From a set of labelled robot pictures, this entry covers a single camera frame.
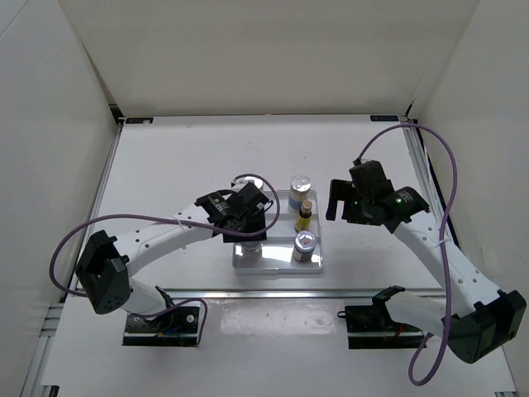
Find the red-label spice jar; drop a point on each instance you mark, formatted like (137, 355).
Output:
(304, 246)

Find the white tiered organizer tray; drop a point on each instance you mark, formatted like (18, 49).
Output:
(275, 256)

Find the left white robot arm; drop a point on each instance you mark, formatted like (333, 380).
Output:
(108, 264)

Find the tall white shaker bottle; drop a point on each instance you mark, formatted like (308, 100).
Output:
(239, 182)
(300, 186)

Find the blue corner label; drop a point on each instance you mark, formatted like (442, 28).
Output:
(384, 118)
(139, 120)

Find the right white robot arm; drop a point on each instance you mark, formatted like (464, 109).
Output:
(478, 316)

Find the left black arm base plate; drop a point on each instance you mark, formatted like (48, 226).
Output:
(181, 327)

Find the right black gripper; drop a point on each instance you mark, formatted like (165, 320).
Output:
(341, 190)

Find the right blue corner label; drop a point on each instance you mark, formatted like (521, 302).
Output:
(384, 118)

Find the left blue corner label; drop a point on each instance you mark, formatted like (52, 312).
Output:
(139, 120)

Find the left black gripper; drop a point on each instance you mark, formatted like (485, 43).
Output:
(257, 222)

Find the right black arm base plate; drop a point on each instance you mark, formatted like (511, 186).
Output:
(364, 333)

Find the small yellow bottle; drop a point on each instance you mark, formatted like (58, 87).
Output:
(304, 217)

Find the silver-lid spice jar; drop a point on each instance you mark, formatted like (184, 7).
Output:
(251, 250)

